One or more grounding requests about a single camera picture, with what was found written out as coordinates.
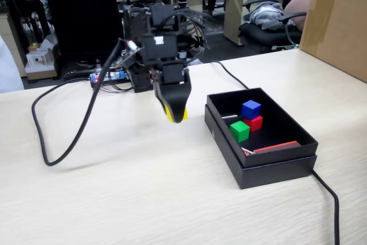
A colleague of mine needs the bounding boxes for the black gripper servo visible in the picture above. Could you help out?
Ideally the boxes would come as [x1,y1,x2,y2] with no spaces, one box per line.
[151,63,193,124]

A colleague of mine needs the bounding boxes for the yellow wooden cube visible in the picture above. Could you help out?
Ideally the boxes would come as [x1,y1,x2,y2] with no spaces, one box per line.
[164,103,190,123]

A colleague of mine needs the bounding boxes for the green wooden cube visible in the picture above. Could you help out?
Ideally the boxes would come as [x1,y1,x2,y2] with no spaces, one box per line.
[229,120,251,143]

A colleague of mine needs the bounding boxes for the blue wooden cube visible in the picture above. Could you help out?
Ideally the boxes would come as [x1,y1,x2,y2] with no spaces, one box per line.
[240,100,262,121]

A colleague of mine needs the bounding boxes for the red wooden cube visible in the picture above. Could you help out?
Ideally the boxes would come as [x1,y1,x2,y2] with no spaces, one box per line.
[243,115,264,133]

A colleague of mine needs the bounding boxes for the black box inner tray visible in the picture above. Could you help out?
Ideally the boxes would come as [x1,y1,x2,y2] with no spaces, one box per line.
[206,86,319,169]

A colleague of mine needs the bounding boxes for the white product box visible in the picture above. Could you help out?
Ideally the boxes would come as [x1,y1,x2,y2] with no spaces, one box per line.
[26,50,50,68]

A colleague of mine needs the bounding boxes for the black open box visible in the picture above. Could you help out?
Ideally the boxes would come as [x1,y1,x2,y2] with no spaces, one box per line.
[204,104,318,190]

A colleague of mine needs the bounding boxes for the large brown cardboard box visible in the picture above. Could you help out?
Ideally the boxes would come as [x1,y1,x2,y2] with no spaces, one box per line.
[299,0,367,84]

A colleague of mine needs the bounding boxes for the black power strip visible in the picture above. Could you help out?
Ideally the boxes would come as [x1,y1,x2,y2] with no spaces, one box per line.
[89,69,135,90]

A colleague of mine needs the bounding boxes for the robot controller circuit board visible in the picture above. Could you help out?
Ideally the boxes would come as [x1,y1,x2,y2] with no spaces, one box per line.
[89,71,128,84]

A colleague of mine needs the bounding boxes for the black white slippers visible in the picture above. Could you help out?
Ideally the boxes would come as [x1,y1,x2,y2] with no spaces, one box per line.
[189,34,210,52]

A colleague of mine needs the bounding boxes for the black office chair with armrests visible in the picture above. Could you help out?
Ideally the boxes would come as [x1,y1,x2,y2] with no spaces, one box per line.
[239,0,307,53]

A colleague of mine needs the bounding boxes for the black mesh office chair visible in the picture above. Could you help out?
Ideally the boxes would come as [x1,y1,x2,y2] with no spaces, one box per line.
[39,0,124,81]

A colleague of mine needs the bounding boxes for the orange red booklet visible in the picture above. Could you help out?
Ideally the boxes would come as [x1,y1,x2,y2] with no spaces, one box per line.
[253,141,301,154]

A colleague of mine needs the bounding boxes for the grey crumpled clothing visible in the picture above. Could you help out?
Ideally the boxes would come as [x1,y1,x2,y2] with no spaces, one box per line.
[248,1,295,30]

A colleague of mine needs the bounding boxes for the person in white shirt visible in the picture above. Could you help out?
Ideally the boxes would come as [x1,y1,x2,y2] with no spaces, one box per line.
[0,35,25,94]

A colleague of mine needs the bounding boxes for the small wrist camera board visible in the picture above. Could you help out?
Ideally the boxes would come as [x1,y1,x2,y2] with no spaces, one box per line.
[111,40,144,69]

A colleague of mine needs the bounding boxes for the thick black camera cable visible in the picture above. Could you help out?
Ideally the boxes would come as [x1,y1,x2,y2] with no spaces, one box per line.
[31,38,127,167]

